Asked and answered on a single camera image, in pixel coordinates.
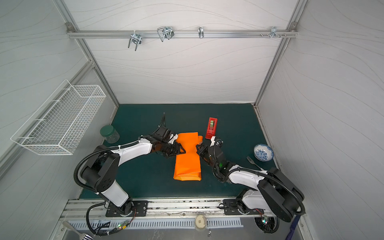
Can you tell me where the orange wrapping paper sheet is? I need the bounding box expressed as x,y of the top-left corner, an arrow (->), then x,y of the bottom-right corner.
174,132 -> 203,181

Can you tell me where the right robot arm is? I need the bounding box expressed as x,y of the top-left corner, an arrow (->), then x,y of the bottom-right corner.
196,139 -> 306,222

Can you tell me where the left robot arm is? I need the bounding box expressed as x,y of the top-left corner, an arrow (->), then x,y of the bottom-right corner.
74,126 -> 187,216

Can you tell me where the red tape dispenser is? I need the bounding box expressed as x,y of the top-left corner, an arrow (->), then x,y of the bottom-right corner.
205,117 -> 218,140

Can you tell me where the green table mat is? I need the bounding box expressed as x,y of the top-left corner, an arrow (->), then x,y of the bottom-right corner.
112,104 -> 275,198

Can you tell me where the blue white ceramic bowl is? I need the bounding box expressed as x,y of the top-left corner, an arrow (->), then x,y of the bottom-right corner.
254,144 -> 274,162

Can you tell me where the green lidded glass jar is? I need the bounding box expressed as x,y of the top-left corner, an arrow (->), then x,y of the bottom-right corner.
100,125 -> 120,144

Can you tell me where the metal U-bolt clamp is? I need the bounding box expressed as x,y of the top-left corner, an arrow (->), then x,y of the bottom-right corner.
128,32 -> 142,51
157,26 -> 175,42

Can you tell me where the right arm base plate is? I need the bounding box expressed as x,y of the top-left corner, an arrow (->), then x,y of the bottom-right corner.
218,199 -> 265,216

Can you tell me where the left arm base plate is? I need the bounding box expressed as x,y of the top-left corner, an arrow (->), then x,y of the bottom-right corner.
106,201 -> 148,218

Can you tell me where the white vented cable duct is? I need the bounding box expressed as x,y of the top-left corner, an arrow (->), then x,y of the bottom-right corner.
68,217 -> 244,231

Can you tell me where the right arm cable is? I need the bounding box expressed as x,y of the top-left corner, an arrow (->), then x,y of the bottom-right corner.
254,215 -> 280,234

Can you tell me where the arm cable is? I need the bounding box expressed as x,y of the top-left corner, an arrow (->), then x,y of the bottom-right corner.
254,215 -> 280,234
85,201 -> 137,237

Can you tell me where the blue handled tool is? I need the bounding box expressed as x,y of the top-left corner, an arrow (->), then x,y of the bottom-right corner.
285,215 -> 301,240

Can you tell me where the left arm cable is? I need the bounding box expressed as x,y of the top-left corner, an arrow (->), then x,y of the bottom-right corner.
85,201 -> 137,237

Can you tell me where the white wire basket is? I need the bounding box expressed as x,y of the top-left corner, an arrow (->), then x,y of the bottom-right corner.
11,80 -> 106,156

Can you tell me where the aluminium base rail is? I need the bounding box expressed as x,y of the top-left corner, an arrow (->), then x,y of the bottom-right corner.
59,196 -> 304,221

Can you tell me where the metal bracket with bolts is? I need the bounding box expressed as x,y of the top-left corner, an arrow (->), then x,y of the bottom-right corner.
260,27 -> 287,39

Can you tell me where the aluminium crossbar rail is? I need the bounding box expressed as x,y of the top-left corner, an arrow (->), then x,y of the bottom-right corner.
67,29 -> 299,39

